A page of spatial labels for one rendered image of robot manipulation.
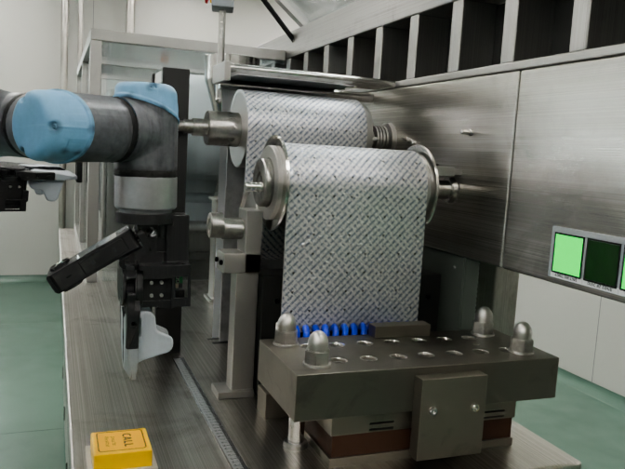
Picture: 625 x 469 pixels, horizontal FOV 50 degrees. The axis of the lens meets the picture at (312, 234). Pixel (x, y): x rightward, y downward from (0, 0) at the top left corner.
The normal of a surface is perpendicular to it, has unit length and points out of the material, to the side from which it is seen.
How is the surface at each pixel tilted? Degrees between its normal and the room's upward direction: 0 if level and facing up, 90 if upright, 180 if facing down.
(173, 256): 90
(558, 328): 90
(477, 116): 90
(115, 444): 0
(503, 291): 90
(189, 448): 0
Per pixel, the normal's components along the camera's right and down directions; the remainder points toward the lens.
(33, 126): -0.55, 0.08
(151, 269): 0.36, 0.13
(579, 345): -0.93, -0.01
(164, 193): 0.77, 0.11
